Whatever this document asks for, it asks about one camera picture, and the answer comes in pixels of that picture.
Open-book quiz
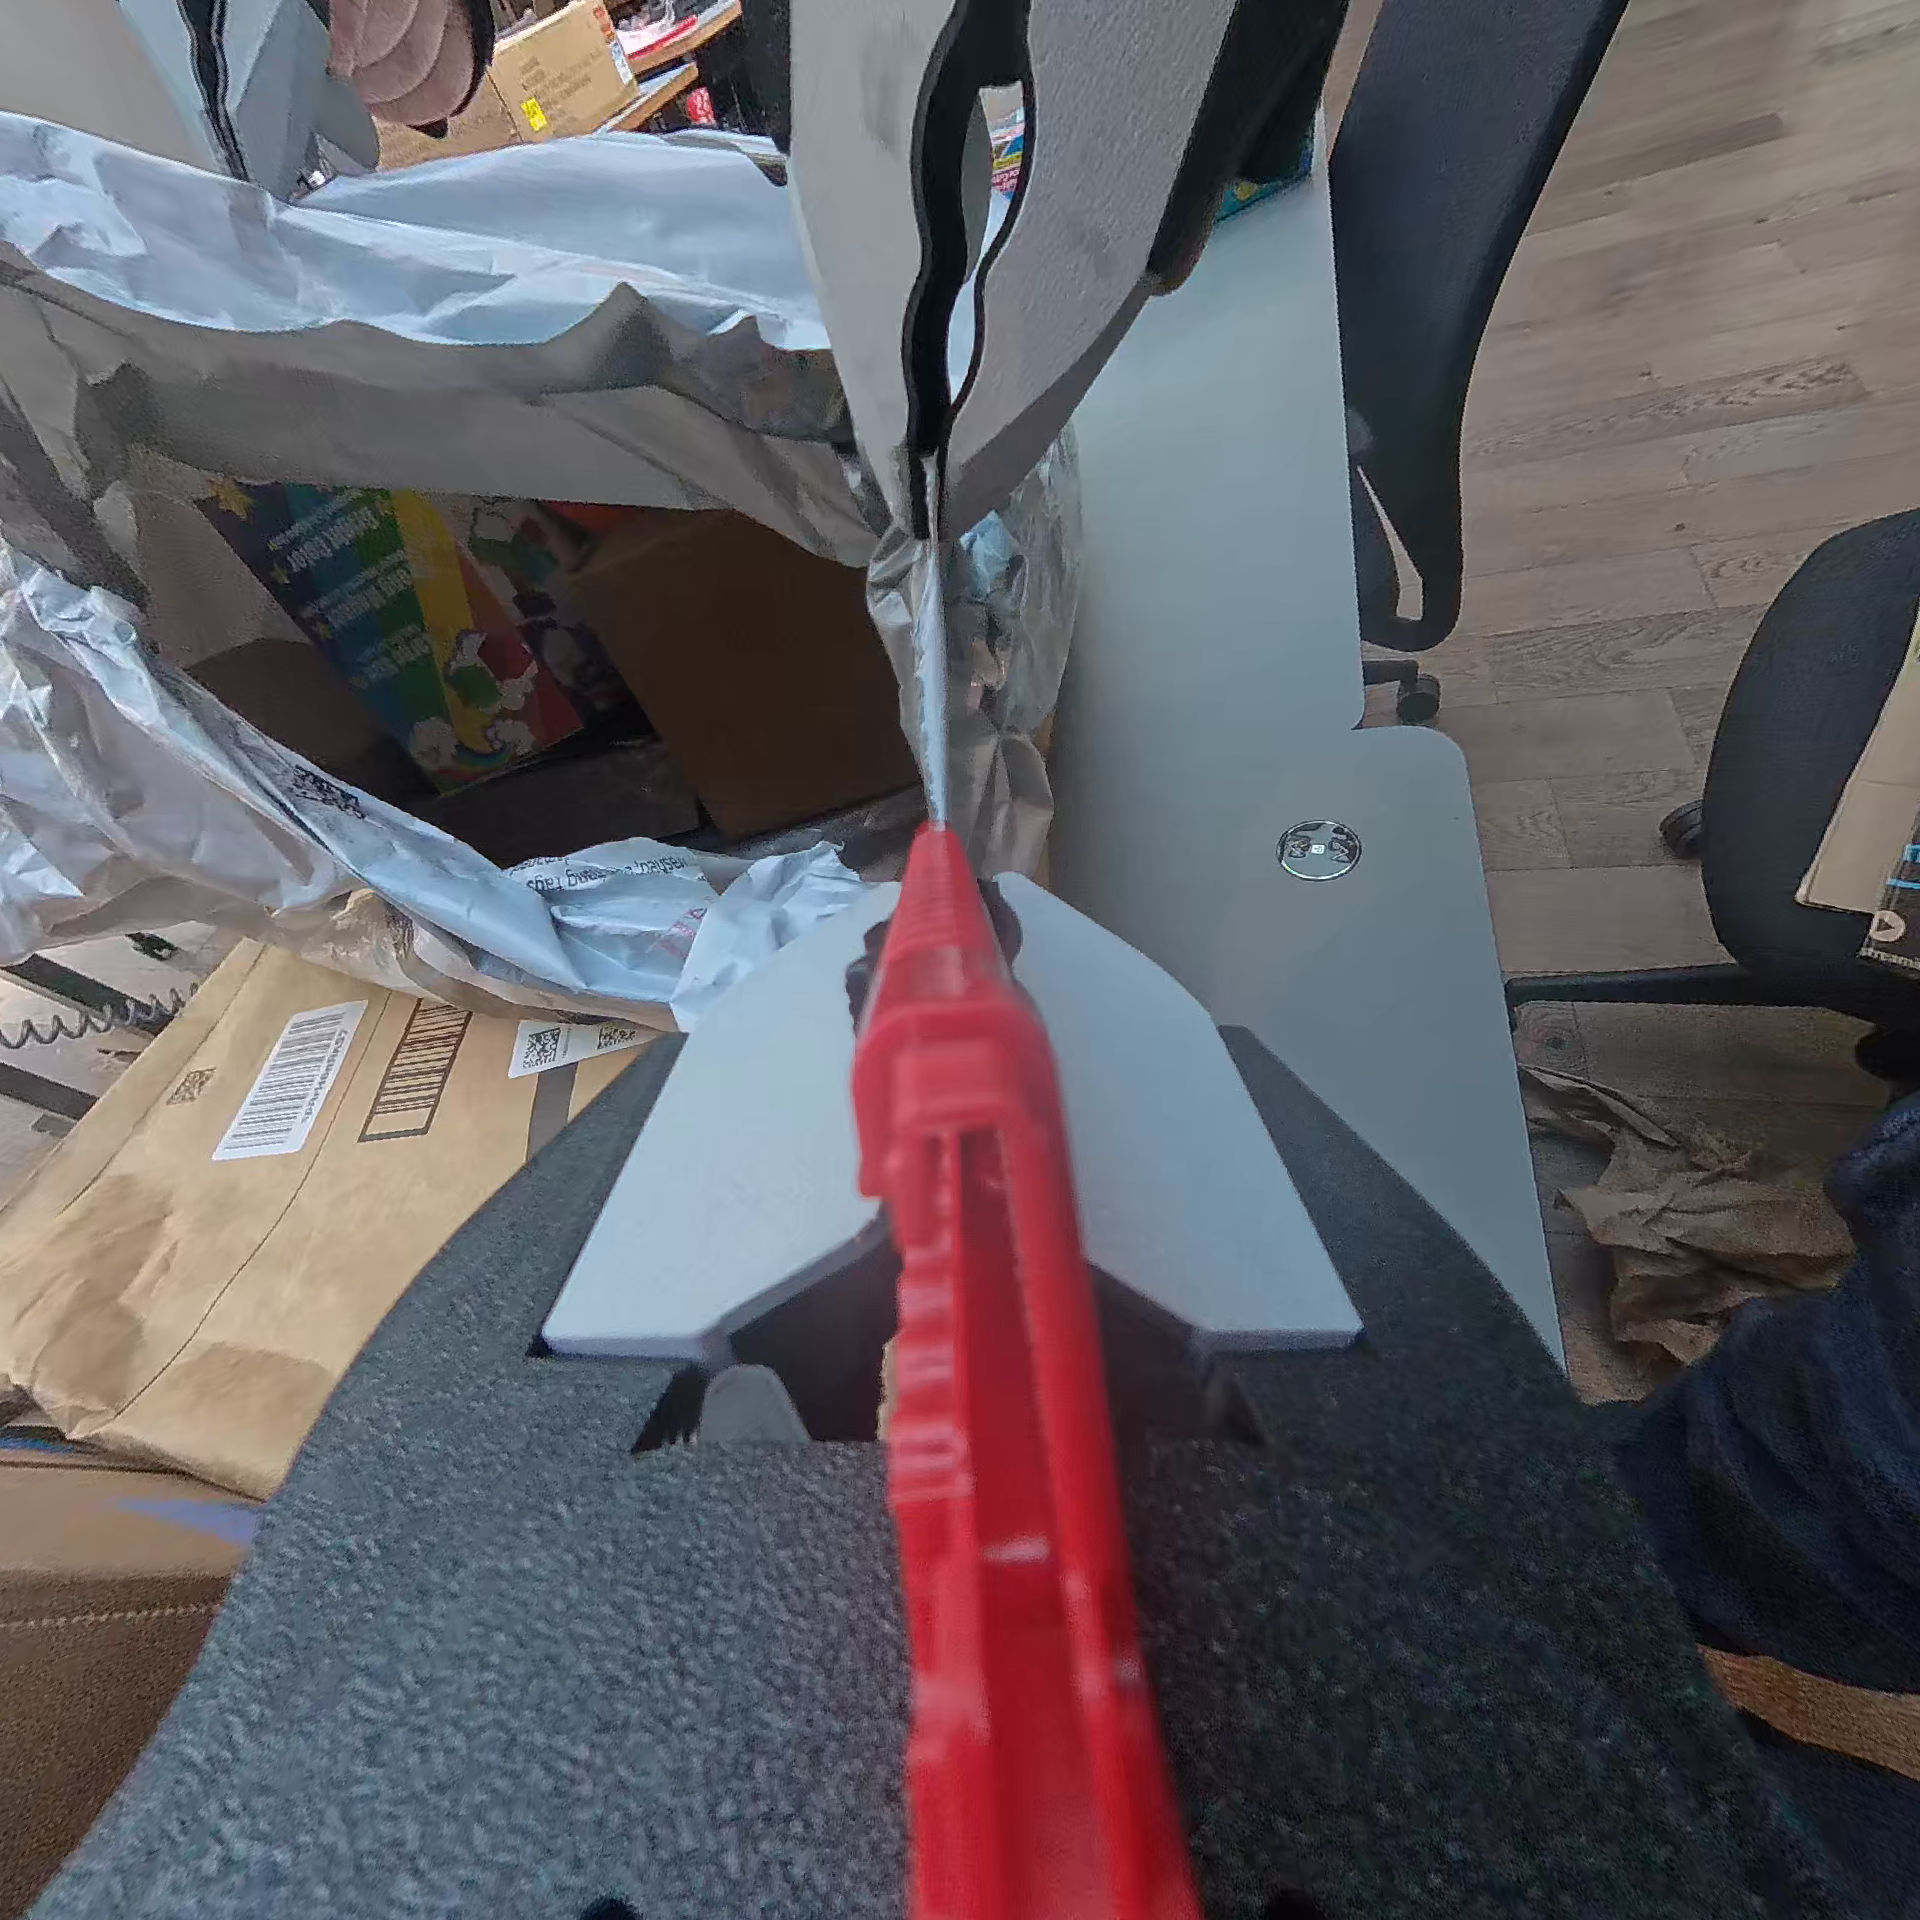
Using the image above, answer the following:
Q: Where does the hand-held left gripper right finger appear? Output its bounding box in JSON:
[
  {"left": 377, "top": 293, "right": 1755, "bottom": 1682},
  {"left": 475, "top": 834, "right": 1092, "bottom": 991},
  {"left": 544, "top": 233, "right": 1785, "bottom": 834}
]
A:
[{"left": 977, "top": 870, "right": 1365, "bottom": 1359}]

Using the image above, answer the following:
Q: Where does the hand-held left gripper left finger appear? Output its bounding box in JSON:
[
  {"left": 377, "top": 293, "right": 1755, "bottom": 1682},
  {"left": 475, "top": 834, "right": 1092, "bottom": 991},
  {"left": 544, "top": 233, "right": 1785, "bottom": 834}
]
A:
[{"left": 539, "top": 885, "right": 904, "bottom": 1445}]

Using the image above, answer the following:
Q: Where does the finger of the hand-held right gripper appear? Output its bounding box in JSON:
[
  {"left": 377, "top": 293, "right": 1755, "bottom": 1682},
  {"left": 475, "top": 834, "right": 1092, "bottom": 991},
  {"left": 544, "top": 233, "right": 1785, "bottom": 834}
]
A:
[
  {"left": 787, "top": 0, "right": 1037, "bottom": 537},
  {"left": 933, "top": 0, "right": 1249, "bottom": 529}
]

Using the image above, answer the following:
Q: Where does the red utility knife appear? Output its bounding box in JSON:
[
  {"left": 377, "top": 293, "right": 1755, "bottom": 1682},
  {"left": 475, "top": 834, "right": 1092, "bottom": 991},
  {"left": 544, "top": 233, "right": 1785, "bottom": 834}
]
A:
[{"left": 852, "top": 815, "right": 1203, "bottom": 1920}]

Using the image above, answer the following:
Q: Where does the grey plastic mailer bag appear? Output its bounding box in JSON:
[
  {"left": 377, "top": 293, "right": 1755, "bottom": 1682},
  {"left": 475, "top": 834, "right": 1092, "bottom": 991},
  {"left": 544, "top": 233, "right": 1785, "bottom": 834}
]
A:
[{"left": 0, "top": 111, "right": 1085, "bottom": 1037}]

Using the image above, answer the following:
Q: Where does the blue colourful box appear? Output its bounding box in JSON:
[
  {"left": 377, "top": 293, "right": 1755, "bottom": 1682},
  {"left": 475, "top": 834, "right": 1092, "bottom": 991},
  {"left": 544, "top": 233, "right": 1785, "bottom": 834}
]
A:
[{"left": 1206, "top": 128, "right": 1325, "bottom": 224}]

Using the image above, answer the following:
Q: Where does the black mesh office chair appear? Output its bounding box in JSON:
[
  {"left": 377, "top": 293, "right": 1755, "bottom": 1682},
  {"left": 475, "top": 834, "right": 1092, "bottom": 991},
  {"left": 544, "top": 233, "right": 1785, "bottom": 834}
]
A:
[{"left": 1329, "top": 0, "right": 1633, "bottom": 723}]

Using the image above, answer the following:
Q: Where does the cardboard box with yellow label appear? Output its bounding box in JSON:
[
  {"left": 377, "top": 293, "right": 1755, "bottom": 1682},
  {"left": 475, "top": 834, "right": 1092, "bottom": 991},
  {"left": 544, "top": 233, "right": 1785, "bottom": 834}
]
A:
[{"left": 376, "top": 0, "right": 646, "bottom": 168}]

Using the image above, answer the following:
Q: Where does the pinkish brown soft item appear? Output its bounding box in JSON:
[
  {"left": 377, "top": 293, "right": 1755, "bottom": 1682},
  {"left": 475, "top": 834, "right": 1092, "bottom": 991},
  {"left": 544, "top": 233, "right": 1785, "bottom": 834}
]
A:
[{"left": 328, "top": 0, "right": 501, "bottom": 130}]

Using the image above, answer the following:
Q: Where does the brown paper mailer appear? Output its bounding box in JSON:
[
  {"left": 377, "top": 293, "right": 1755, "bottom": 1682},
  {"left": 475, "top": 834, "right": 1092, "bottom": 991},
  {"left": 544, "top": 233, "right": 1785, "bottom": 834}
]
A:
[{"left": 0, "top": 936, "right": 677, "bottom": 1502}]

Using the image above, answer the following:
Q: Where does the plain cardboard box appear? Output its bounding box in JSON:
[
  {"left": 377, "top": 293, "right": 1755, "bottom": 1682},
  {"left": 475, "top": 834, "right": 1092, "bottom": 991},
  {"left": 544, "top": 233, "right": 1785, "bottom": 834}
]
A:
[{"left": 566, "top": 509, "right": 921, "bottom": 841}]

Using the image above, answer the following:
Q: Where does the crumpled brown paper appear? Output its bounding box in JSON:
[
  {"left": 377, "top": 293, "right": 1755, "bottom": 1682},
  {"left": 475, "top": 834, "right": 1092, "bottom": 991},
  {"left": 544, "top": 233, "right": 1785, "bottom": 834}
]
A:
[{"left": 1518, "top": 1063, "right": 1862, "bottom": 1368}]

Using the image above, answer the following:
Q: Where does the rainbow printed box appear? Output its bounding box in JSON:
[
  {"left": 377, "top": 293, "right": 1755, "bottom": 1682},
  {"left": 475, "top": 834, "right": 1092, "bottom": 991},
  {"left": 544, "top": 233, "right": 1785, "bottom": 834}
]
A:
[{"left": 211, "top": 480, "right": 636, "bottom": 792}]

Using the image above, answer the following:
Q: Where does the person's dark blue clothing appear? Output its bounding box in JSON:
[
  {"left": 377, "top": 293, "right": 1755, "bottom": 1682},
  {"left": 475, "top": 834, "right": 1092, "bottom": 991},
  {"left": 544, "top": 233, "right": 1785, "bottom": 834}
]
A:
[{"left": 1598, "top": 1091, "right": 1920, "bottom": 1920}]

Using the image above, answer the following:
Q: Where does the black metal bar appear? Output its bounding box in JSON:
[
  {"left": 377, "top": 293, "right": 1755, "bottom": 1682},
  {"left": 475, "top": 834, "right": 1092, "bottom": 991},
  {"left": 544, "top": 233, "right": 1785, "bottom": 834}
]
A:
[{"left": 0, "top": 927, "right": 201, "bottom": 1119}]

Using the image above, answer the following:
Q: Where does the black office chair with cardboard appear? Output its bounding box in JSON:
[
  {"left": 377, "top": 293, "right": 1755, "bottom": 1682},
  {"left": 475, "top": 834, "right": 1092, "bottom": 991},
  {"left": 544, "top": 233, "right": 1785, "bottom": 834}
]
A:
[{"left": 1504, "top": 506, "right": 1920, "bottom": 1085}]

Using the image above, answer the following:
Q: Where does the large brown cardboard box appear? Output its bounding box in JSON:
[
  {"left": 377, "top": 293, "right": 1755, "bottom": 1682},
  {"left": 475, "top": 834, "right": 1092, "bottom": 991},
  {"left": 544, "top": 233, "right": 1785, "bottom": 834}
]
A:
[{"left": 0, "top": 1431, "right": 308, "bottom": 1920}]

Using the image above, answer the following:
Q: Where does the black coiled cable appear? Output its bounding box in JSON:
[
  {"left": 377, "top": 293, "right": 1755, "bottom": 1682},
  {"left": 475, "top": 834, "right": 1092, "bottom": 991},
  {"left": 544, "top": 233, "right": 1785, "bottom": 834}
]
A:
[{"left": 0, "top": 976, "right": 170, "bottom": 1055}]

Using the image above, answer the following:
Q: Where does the brown strap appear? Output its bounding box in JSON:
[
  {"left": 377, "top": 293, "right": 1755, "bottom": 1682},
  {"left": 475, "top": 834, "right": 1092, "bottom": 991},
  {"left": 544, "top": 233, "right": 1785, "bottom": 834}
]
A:
[{"left": 1696, "top": 1639, "right": 1920, "bottom": 1786}]

